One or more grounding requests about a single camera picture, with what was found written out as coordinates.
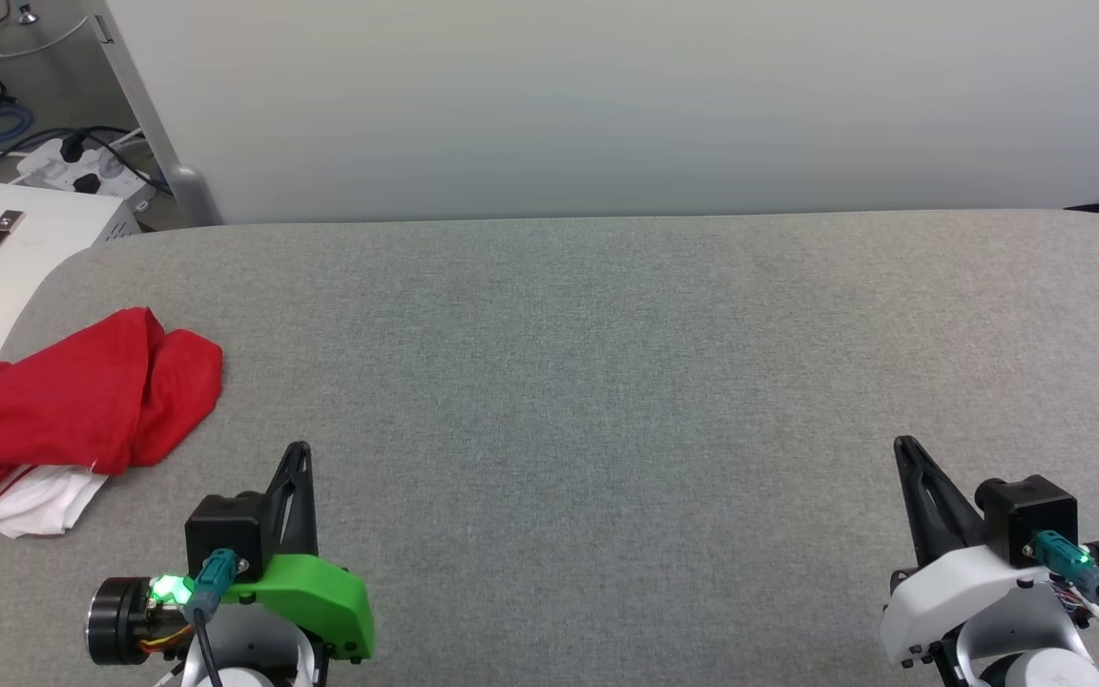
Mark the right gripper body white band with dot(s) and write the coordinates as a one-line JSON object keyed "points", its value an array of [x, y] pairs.
{"points": [[950, 596]]}

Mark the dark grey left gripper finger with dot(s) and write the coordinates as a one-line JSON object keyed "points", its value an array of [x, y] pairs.
{"points": [[294, 520]]}

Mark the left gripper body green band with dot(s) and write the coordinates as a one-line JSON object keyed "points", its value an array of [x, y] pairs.
{"points": [[321, 596]]}

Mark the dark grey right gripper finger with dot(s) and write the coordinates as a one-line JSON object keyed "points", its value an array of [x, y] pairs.
{"points": [[936, 520]]}

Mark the red and white basketball jersey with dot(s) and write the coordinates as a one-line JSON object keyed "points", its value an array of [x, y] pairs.
{"points": [[82, 391]]}

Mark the grey round panel foot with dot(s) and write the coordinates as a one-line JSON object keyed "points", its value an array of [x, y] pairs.
{"points": [[192, 196]]}

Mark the white metal equipment box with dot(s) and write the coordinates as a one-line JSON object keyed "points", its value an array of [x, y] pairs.
{"points": [[44, 239]]}

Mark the white power strip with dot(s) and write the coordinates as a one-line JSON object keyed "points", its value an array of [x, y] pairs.
{"points": [[115, 172]]}

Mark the black power plug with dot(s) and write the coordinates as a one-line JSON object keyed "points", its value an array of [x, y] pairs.
{"points": [[71, 148], [87, 183]]}

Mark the white partition panel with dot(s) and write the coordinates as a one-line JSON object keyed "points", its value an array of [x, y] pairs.
{"points": [[607, 105]]}

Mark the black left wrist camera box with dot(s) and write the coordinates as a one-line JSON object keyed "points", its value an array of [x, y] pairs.
{"points": [[225, 525]]}

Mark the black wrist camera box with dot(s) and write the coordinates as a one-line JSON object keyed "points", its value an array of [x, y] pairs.
{"points": [[225, 525], [1026, 510]]}

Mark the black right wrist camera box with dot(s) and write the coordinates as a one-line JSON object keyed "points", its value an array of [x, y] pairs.
{"points": [[1026, 510]]}

